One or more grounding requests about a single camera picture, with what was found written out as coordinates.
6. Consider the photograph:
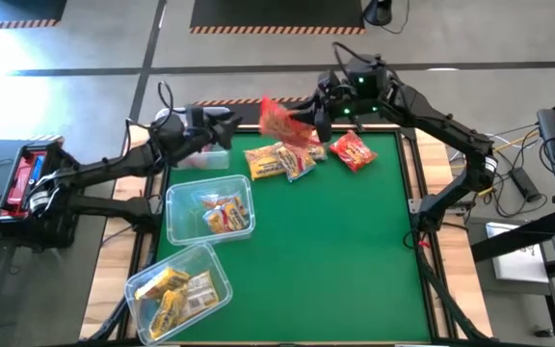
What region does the thin black floor cable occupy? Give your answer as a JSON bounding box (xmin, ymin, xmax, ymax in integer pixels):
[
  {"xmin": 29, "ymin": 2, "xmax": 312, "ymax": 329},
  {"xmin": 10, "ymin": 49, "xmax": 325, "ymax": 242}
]
[{"xmin": 381, "ymin": 0, "xmax": 411, "ymax": 36}]

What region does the clear plastic container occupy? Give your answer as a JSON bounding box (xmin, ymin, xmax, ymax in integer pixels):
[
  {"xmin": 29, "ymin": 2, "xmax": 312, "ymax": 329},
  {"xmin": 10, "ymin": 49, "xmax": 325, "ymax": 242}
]
[
  {"xmin": 153, "ymin": 106, "xmax": 233, "ymax": 172},
  {"xmin": 122, "ymin": 240, "xmax": 234, "ymax": 346},
  {"xmin": 165, "ymin": 173, "xmax": 257, "ymax": 247}
]

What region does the black stand base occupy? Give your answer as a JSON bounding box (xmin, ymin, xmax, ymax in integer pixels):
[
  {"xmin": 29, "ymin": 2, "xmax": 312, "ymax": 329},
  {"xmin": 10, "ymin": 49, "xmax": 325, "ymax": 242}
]
[{"xmin": 362, "ymin": 0, "xmax": 394, "ymax": 27}]

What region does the black plastic crate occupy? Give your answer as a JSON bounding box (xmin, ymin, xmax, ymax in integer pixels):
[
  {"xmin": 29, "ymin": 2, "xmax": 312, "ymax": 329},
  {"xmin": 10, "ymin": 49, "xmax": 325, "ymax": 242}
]
[{"xmin": 0, "ymin": 141, "xmax": 90, "ymax": 251}]

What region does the black diagonal bar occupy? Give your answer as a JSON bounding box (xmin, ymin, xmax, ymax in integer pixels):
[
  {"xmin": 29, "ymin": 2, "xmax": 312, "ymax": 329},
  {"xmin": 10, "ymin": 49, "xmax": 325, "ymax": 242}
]
[{"xmin": 469, "ymin": 207, "xmax": 555, "ymax": 265}]

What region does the white board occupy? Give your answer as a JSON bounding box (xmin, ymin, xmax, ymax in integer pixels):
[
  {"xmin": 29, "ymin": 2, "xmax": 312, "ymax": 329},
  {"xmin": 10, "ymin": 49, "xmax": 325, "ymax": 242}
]
[{"xmin": 485, "ymin": 220, "xmax": 551, "ymax": 284}]

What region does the red toolbox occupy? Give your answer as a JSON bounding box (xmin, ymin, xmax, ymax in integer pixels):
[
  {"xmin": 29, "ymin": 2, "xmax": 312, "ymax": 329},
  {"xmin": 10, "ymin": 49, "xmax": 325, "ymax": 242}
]
[{"xmin": 5, "ymin": 147, "xmax": 48, "ymax": 216}]

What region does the black power brick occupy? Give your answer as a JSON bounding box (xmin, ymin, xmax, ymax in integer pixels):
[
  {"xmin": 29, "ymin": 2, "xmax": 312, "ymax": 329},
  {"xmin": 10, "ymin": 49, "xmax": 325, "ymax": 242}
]
[{"xmin": 508, "ymin": 167, "xmax": 543, "ymax": 203}]

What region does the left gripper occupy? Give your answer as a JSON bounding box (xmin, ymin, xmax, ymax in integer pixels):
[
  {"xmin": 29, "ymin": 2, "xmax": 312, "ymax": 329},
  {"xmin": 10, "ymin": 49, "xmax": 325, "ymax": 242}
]
[{"xmin": 175, "ymin": 105, "xmax": 244, "ymax": 151}]

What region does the red spicy chicken noodle packet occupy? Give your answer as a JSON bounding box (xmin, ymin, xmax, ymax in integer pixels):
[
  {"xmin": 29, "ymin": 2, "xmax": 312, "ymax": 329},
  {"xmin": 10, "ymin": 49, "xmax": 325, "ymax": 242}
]
[
  {"xmin": 257, "ymin": 94, "xmax": 316, "ymax": 149},
  {"xmin": 328, "ymin": 128, "xmax": 379, "ymax": 174}
]

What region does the yellow cable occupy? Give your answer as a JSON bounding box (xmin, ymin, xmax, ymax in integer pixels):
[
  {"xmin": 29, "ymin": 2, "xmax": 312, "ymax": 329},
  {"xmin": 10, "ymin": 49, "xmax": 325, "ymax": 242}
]
[{"xmin": 491, "ymin": 130, "xmax": 542, "ymax": 155}]

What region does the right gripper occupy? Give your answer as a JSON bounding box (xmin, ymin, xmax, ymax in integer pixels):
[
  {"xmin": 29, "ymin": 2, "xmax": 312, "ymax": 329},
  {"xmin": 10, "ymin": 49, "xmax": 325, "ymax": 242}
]
[{"xmin": 289, "ymin": 54, "xmax": 395, "ymax": 145}]

